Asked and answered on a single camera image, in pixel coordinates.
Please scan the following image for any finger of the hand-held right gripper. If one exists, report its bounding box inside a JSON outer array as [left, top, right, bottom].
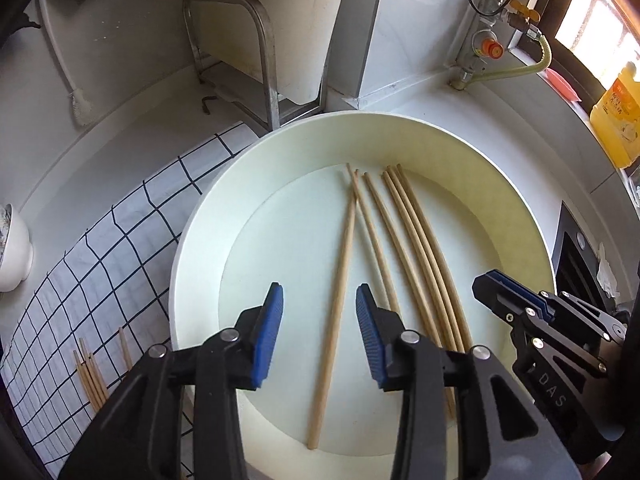
[[471, 274, 609, 379], [486, 269, 628, 345]]

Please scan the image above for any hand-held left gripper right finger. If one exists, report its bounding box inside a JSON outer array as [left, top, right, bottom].
[[355, 283, 581, 480]]

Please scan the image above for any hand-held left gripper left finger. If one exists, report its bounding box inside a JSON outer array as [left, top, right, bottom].
[[59, 281, 285, 480]]

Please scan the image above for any pile of wooden chopsticks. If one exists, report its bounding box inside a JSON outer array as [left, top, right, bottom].
[[306, 162, 473, 451]]

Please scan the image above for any cream round basin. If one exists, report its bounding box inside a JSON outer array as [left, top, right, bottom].
[[169, 110, 556, 480]]

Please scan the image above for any white tissue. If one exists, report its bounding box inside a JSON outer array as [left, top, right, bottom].
[[595, 242, 621, 297]]

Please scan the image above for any black appliance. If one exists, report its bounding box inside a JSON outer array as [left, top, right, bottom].
[[551, 200, 640, 321]]

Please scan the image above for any white black-grid cloth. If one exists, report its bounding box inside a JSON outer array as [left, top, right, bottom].
[[0, 120, 256, 480]]

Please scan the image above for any yellow oil bottle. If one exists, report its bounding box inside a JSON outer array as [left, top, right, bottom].
[[589, 60, 640, 169]]

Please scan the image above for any red flat plastic piece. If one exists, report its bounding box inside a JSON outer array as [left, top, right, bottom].
[[542, 67, 581, 104]]

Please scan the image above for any plain white bowl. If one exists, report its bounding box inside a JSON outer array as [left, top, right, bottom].
[[0, 203, 35, 293]]

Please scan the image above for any metal gas valve red knob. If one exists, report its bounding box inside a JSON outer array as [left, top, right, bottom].
[[450, 25, 506, 91]]

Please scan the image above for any metal rack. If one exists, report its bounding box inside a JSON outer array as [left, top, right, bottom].
[[182, 0, 323, 137]]

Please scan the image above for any blue patterned bowl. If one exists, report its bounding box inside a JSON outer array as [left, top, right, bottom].
[[0, 204, 13, 266]]

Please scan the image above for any white cutting board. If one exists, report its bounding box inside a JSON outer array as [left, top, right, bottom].
[[195, 0, 327, 106]]

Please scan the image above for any white dish brush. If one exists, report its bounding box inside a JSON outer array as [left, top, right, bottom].
[[37, 0, 95, 128]]

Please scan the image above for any window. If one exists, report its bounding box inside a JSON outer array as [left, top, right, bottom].
[[552, 0, 640, 68]]

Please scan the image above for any yellow gas hose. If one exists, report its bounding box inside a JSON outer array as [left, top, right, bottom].
[[467, 27, 553, 86]]

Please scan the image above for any brass valve yellow handle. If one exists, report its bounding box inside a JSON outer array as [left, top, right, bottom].
[[502, 0, 543, 36]]

